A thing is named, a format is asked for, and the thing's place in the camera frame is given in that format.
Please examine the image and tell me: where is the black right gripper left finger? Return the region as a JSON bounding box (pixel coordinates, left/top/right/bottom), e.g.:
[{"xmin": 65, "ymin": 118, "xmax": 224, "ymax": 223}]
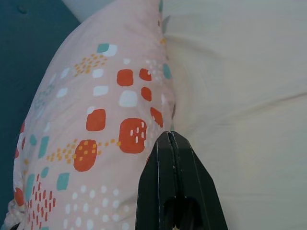
[{"xmin": 135, "ymin": 130, "xmax": 177, "ymax": 230}]

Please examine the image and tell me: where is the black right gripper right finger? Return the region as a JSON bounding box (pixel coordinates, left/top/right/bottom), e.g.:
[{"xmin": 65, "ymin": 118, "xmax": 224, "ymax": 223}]
[{"xmin": 170, "ymin": 131, "xmax": 228, "ymax": 230}]

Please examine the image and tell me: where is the pink pillow with dot print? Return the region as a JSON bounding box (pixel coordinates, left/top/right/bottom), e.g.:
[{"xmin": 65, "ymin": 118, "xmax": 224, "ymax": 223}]
[{"xmin": 7, "ymin": 0, "xmax": 179, "ymax": 230}]

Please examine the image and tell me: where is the cream bed mattress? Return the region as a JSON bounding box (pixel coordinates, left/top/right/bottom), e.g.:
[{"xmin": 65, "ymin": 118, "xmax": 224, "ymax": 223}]
[{"xmin": 159, "ymin": 0, "xmax": 307, "ymax": 230}]

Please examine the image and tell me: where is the teal upholstered headboard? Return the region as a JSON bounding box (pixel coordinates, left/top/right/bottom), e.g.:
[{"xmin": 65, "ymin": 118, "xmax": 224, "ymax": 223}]
[{"xmin": 0, "ymin": 0, "xmax": 82, "ymax": 223}]

